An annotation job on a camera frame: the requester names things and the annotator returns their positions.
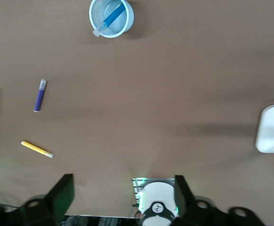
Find purple marker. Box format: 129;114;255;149
33;79;48;113

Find white desk lamp stand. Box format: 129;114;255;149
255;104;274;167

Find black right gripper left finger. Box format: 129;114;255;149
0;173;75;226

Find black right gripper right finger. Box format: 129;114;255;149
174;175;267;226

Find light blue plastic cup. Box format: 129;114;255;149
88;0;135;39

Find yellow marker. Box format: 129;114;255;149
20;140;55;159

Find blue marker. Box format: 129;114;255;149
92;2;126;38

